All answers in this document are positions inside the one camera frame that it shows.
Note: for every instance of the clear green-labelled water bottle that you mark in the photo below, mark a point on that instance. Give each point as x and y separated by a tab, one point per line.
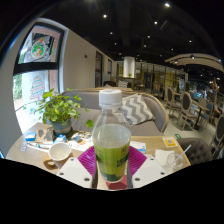
111	146

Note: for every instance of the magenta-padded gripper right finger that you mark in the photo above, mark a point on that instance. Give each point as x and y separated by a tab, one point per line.
150	170

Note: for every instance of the grey curved sofa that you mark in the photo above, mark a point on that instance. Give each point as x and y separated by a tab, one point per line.
146	128

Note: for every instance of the grey white chevron cushion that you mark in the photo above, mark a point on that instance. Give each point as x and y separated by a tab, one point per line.
136	110

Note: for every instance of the yellow square card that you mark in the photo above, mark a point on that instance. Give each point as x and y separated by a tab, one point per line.
170	142

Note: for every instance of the white printed leaflet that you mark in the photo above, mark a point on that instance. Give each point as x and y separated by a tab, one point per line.
81	143

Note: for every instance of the pill blister pack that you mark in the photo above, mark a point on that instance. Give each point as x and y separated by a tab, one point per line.
24	146

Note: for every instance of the white paper napkin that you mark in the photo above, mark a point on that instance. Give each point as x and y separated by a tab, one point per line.
160	156

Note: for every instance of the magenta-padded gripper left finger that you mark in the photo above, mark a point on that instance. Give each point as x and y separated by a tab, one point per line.
73	170

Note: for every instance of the white blue packet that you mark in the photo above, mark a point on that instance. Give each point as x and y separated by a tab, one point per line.
138	146

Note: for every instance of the white round column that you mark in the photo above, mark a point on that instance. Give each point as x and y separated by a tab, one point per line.
129	66

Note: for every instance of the white teal tube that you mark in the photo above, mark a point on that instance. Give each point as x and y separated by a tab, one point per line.
38	145

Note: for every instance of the flat round red coaster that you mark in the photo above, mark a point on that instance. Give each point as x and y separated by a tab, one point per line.
116	186

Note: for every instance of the brown kraft card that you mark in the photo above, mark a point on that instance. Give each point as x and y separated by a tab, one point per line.
44	135

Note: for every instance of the group of ceiling spotlights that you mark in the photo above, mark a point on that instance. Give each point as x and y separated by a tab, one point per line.
166	4

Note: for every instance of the group of wooden dining chairs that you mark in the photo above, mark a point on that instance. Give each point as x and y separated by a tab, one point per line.
185	105

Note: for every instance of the green potted plant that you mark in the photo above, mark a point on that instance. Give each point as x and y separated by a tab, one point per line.
58	108

